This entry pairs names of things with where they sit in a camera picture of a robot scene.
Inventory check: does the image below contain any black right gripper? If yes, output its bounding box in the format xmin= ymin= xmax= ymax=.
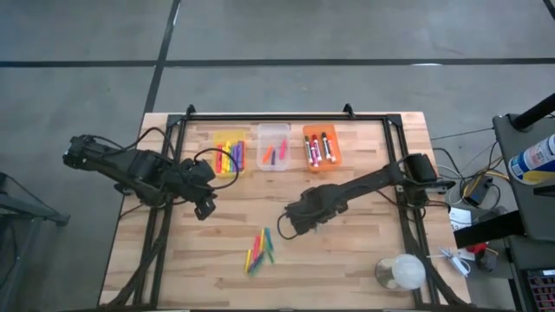
xmin=284 ymin=185 xmax=348 ymax=237

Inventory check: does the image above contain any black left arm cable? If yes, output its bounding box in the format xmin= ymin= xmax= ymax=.
xmin=193 ymin=146 xmax=242 ymax=192

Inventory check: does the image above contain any clear plastic bin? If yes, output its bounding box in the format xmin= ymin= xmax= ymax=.
xmin=256 ymin=123 xmax=291 ymax=172

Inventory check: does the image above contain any black crate with pink labels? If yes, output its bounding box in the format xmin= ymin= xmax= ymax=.
xmin=522 ymin=268 xmax=555 ymax=312

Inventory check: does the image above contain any orange translucent plastic bin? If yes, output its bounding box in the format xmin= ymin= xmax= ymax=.
xmin=302 ymin=124 xmax=343 ymax=173

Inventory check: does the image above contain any white paper sheet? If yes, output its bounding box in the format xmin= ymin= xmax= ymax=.
xmin=448 ymin=206 xmax=473 ymax=231

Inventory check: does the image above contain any white cable bundle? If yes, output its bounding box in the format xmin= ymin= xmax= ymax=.
xmin=427 ymin=245 xmax=472 ymax=278

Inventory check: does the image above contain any black aluminium table frame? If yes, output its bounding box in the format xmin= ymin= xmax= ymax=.
xmin=98 ymin=103 xmax=472 ymax=309

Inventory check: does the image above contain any grey metal stand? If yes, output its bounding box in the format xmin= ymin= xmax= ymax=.
xmin=0 ymin=171 xmax=70 ymax=312

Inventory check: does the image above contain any blue white yellow spray can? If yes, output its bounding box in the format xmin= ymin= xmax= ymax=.
xmin=507 ymin=133 xmax=555 ymax=186

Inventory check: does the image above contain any black pole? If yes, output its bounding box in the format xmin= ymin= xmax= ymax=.
xmin=511 ymin=93 xmax=555 ymax=133

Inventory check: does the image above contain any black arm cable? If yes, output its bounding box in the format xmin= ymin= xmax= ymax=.
xmin=193 ymin=146 xmax=242 ymax=192
xmin=276 ymin=213 xmax=301 ymax=241

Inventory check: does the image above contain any grey side table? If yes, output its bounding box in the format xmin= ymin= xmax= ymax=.
xmin=492 ymin=113 xmax=555 ymax=244

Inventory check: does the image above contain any dark blue power box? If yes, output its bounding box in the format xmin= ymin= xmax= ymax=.
xmin=462 ymin=174 xmax=495 ymax=207

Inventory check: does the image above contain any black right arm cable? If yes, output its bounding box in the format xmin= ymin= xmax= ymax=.
xmin=276 ymin=213 xmax=301 ymax=241

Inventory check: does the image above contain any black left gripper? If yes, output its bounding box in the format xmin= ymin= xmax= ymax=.
xmin=173 ymin=156 xmax=218 ymax=221

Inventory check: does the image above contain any round silver and white container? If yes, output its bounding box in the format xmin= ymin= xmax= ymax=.
xmin=375 ymin=253 xmax=428 ymax=292

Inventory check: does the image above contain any black flat bar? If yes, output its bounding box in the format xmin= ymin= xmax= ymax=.
xmin=453 ymin=211 xmax=526 ymax=250

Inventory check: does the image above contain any yellow translucent plastic bin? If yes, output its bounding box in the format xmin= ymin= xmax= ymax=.
xmin=212 ymin=129 xmax=247 ymax=179

